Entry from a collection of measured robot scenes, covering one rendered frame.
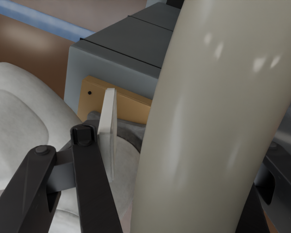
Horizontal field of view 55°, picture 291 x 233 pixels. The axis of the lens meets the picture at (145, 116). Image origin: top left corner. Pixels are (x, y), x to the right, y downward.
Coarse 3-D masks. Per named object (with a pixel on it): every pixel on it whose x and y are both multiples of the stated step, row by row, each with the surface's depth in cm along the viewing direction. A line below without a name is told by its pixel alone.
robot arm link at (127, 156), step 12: (120, 144) 60; (132, 144) 63; (120, 156) 57; (132, 156) 60; (120, 168) 55; (132, 168) 58; (120, 180) 54; (132, 180) 57; (72, 192) 48; (120, 192) 53; (132, 192) 57; (60, 204) 47; (72, 204) 47; (120, 204) 52; (60, 216) 47; (72, 216) 46; (120, 216) 53; (60, 228) 48; (72, 228) 47
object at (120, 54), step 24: (120, 24) 89; (144, 24) 95; (168, 24) 103; (72, 48) 66; (96, 48) 68; (120, 48) 72; (144, 48) 77; (72, 72) 69; (96, 72) 67; (120, 72) 65; (144, 72) 64; (72, 96) 73; (144, 96) 66
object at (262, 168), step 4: (260, 168) 13; (264, 168) 13; (260, 172) 13; (264, 172) 13; (268, 172) 13; (256, 176) 13; (260, 176) 13; (264, 176) 13; (268, 176) 13; (272, 176) 13; (256, 180) 13; (260, 180) 13; (264, 180) 13; (268, 180) 13; (272, 180) 13; (256, 184) 14; (260, 184) 13; (264, 184) 13; (268, 184) 13; (272, 184) 13
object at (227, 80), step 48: (192, 0) 6; (240, 0) 5; (288, 0) 5; (192, 48) 5; (240, 48) 5; (288, 48) 5; (192, 96) 6; (240, 96) 5; (288, 96) 6; (144, 144) 7; (192, 144) 6; (240, 144) 6; (144, 192) 7; (192, 192) 6; (240, 192) 6
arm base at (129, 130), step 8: (96, 112) 68; (120, 120) 67; (120, 128) 65; (128, 128) 65; (136, 128) 65; (144, 128) 65; (120, 136) 63; (128, 136) 64; (136, 136) 65; (136, 144) 63
